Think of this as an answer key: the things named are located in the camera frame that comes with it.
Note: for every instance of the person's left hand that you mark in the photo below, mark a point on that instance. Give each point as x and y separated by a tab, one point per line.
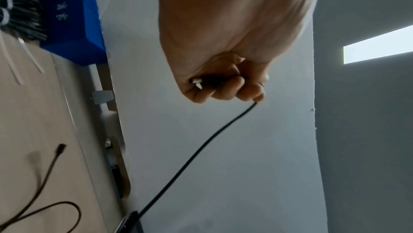
232	22

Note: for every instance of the grey desk clamp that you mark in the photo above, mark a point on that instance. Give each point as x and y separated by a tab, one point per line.
102	98

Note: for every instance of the blue triangular box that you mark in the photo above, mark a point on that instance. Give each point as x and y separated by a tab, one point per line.
74	22

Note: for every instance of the small black screen device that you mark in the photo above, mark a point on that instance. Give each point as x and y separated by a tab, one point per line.
130	224

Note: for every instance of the light wooden table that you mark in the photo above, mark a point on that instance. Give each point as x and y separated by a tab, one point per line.
32	124

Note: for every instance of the ceiling light panel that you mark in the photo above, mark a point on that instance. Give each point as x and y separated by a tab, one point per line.
377	45

